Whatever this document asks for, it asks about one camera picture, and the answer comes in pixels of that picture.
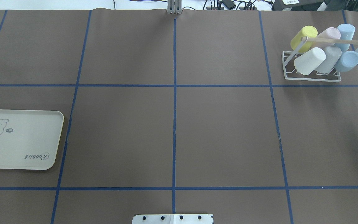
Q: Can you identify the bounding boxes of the pale green plastic cup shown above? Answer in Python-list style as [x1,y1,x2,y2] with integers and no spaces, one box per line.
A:
[294,47,326,75]

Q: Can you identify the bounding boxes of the yellow plastic cup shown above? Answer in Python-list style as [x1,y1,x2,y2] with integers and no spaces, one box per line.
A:
[290,26,319,53]

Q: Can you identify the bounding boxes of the pink plastic cup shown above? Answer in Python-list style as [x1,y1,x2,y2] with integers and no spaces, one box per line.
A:
[313,27,341,49]

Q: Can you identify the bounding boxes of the blue plastic cup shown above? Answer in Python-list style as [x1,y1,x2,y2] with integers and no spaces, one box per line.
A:
[334,51,358,72]
[334,24,356,52]

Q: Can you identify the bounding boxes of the white plastic tray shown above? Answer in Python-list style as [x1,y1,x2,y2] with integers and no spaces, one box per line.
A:
[0,109,64,170]

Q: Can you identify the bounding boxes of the aluminium frame post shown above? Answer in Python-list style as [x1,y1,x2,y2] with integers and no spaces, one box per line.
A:
[167,0,183,14]

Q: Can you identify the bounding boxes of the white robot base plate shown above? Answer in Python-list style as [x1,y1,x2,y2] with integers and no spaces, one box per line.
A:
[132,214,214,224]

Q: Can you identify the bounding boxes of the white wire cup rack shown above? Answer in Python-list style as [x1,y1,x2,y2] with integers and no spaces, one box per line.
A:
[281,36,358,82]

